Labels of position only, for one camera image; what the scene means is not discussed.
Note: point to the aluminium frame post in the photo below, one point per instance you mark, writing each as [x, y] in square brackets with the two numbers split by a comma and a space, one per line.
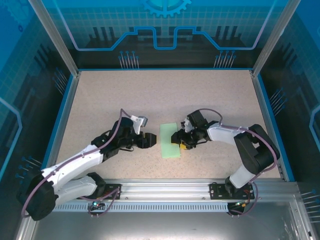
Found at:
[60, 42]
[268, 42]

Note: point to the grey steel sheet panel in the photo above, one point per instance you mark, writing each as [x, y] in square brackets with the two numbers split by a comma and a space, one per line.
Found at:
[160, 225]

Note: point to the green foam sheet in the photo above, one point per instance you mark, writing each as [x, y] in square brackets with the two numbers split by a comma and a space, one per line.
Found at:
[167, 147]

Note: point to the aluminium mounting beam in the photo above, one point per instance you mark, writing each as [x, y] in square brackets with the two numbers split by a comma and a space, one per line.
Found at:
[165, 190]

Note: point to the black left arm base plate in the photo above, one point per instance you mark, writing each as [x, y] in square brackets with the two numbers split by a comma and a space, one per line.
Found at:
[112, 187]

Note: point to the blue-edged aluminium side rail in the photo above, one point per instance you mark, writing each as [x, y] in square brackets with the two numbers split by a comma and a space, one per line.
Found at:
[264, 107]
[67, 107]

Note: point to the yellow power connector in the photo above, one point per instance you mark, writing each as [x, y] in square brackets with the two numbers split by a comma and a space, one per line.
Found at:
[244, 203]

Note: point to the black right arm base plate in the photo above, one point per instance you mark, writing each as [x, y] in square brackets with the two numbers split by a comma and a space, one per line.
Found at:
[216, 192]

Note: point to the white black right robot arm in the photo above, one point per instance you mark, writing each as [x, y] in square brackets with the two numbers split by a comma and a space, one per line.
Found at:
[220, 133]

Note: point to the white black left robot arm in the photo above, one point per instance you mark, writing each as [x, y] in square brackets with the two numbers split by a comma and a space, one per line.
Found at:
[75, 162]

